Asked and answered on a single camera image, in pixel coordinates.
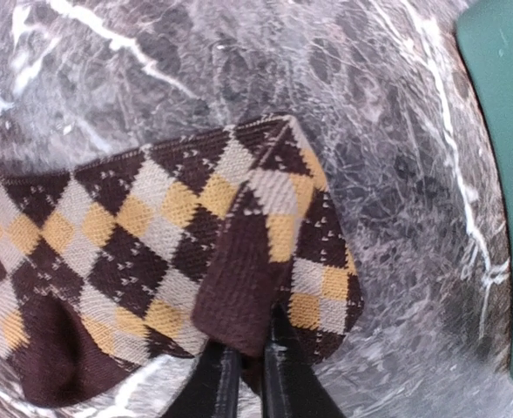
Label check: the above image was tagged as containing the brown argyle sock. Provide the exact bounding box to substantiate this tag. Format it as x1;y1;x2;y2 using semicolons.
0;114;363;408

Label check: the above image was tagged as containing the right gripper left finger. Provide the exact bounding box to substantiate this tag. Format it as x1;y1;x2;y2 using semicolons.
162;341;242;418

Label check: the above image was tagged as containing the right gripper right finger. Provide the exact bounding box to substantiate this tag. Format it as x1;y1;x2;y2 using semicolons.
262;305;344;418

